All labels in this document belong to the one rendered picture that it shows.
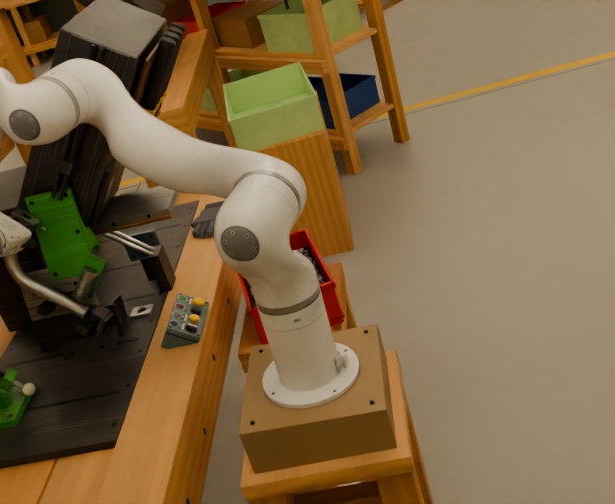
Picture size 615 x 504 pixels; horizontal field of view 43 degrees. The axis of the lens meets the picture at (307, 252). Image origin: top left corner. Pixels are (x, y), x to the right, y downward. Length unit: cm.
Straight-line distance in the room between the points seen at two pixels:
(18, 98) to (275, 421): 70
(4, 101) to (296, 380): 69
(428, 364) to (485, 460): 54
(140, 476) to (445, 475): 128
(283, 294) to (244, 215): 19
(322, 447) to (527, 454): 125
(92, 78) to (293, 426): 70
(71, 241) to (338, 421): 83
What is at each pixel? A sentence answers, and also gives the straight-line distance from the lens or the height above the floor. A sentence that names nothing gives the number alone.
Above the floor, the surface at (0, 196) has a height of 124.
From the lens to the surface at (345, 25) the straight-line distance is 465.
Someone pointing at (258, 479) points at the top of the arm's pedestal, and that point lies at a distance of 151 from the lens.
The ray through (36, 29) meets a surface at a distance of 1087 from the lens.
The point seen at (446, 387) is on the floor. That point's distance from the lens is 290.
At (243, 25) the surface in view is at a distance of 497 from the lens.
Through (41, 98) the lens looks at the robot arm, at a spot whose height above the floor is 159.
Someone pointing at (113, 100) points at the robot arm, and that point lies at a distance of 140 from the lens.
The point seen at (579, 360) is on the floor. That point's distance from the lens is 294.
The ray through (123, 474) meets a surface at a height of 90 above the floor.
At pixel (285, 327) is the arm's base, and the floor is 110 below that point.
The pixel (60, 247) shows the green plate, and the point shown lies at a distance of 195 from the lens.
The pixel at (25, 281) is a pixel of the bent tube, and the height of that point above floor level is 110.
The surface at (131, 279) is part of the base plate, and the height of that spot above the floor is 90.
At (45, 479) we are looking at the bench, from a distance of 171.
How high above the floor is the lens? 186
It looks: 28 degrees down
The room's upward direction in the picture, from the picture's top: 17 degrees counter-clockwise
